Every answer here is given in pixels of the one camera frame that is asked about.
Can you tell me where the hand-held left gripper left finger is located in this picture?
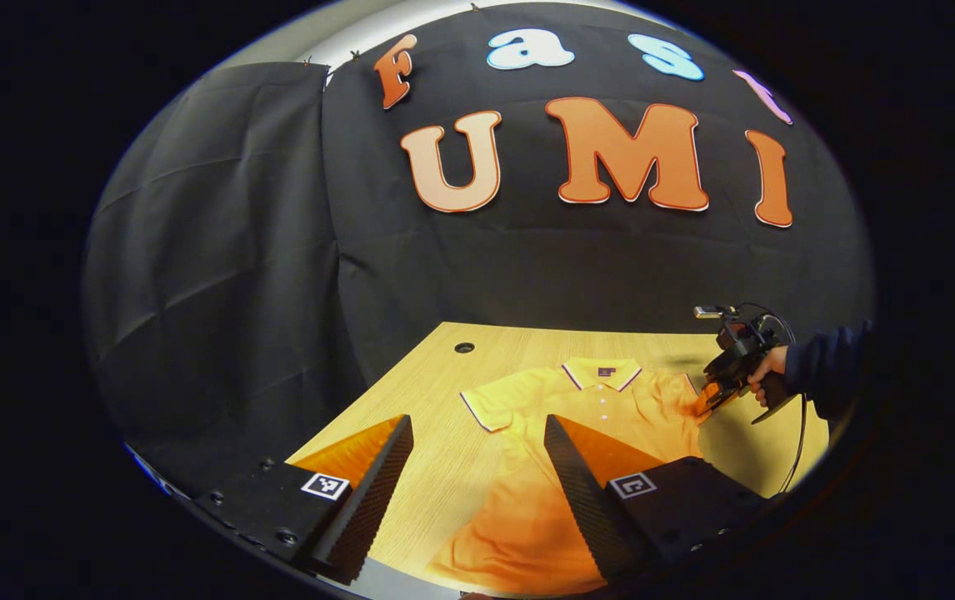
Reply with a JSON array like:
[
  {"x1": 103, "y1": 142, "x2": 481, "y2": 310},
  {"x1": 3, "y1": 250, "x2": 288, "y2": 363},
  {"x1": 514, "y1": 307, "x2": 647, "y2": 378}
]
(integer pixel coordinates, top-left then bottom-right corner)
[{"x1": 192, "y1": 414, "x2": 415, "y2": 586}]

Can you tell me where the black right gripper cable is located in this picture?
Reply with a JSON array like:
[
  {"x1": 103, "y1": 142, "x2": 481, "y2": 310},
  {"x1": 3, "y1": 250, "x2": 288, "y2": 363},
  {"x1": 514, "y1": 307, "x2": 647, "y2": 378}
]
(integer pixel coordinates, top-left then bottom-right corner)
[{"x1": 736, "y1": 302, "x2": 809, "y2": 494}]

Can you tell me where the orange polo T-shirt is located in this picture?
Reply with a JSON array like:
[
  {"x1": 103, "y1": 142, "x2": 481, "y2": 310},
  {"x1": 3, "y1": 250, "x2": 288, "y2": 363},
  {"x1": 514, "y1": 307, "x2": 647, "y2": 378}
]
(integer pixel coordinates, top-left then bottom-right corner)
[{"x1": 426, "y1": 357, "x2": 718, "y2": 598}]

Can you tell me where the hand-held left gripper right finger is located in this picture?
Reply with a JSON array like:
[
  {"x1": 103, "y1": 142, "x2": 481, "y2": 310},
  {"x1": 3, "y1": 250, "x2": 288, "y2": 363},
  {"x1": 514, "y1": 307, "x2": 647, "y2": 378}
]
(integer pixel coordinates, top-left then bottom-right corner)
[{"x1": 542, "y1": 414, "x2": 772, "y2": 586}]

